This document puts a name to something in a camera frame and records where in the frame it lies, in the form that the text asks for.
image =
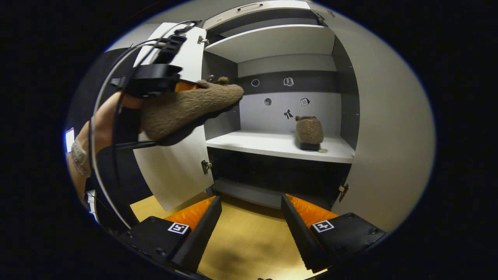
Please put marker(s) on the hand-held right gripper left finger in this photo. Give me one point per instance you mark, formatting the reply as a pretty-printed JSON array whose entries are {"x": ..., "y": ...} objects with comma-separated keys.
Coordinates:
[{"x": 200, "y": 233}]

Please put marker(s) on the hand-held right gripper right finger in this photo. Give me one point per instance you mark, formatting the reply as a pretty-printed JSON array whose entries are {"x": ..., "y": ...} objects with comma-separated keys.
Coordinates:
[{"x": 301, "y": 233}]

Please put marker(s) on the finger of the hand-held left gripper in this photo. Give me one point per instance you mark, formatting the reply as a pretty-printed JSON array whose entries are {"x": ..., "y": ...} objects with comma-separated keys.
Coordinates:
[{"x": 184, "y": 86}]

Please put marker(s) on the brown fuzzy shoe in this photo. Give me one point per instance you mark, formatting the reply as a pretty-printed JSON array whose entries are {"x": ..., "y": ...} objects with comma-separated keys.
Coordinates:
[
  {"x": 309, "y": 130},
  {"x": 183, "y": 109}
]

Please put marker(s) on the white cabinet door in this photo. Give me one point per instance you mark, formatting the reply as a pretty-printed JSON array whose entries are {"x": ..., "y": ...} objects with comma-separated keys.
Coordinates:
[
  {"x": 389, "y": 136},
  {"x": 175, "y": 171}
]

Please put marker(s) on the white shoe cabinet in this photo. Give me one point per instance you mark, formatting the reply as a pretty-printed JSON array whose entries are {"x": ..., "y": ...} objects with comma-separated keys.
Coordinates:
[{"x": 280, "y": 42}]

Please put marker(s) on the beige cabinet drawer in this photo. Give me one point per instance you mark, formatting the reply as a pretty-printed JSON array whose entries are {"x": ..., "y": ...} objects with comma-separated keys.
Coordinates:
[{"x": 280, "y": 7}]

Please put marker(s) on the black backdrop cloth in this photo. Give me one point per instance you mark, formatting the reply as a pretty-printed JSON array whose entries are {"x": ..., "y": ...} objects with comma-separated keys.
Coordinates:
[{"x": 89, "y": 81}]

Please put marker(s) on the white wristband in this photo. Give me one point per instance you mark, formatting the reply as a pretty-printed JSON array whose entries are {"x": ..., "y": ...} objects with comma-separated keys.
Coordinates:
[{"x": 79, "y": 155}]

